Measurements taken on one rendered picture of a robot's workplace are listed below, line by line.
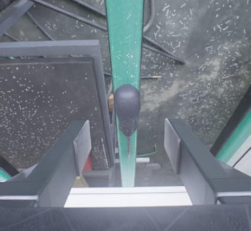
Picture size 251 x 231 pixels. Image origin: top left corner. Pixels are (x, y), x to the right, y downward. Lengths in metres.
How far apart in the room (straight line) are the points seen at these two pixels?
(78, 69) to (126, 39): 0.39
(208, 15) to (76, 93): 0.87
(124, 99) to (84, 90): 0.43
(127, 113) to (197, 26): 1.03
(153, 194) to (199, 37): 0.95
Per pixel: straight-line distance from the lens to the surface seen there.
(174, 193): 0.60
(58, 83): 0.64
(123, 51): 0.21
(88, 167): 1.04
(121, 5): 0.19
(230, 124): 0.41
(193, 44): 1.27
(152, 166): 1.76
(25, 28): 1.28
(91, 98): 0.65
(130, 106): 0.22
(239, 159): 0.45
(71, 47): 0.58
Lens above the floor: 1.05
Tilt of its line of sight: 43 degrees down
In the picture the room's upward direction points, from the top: 179 degrees clockwise
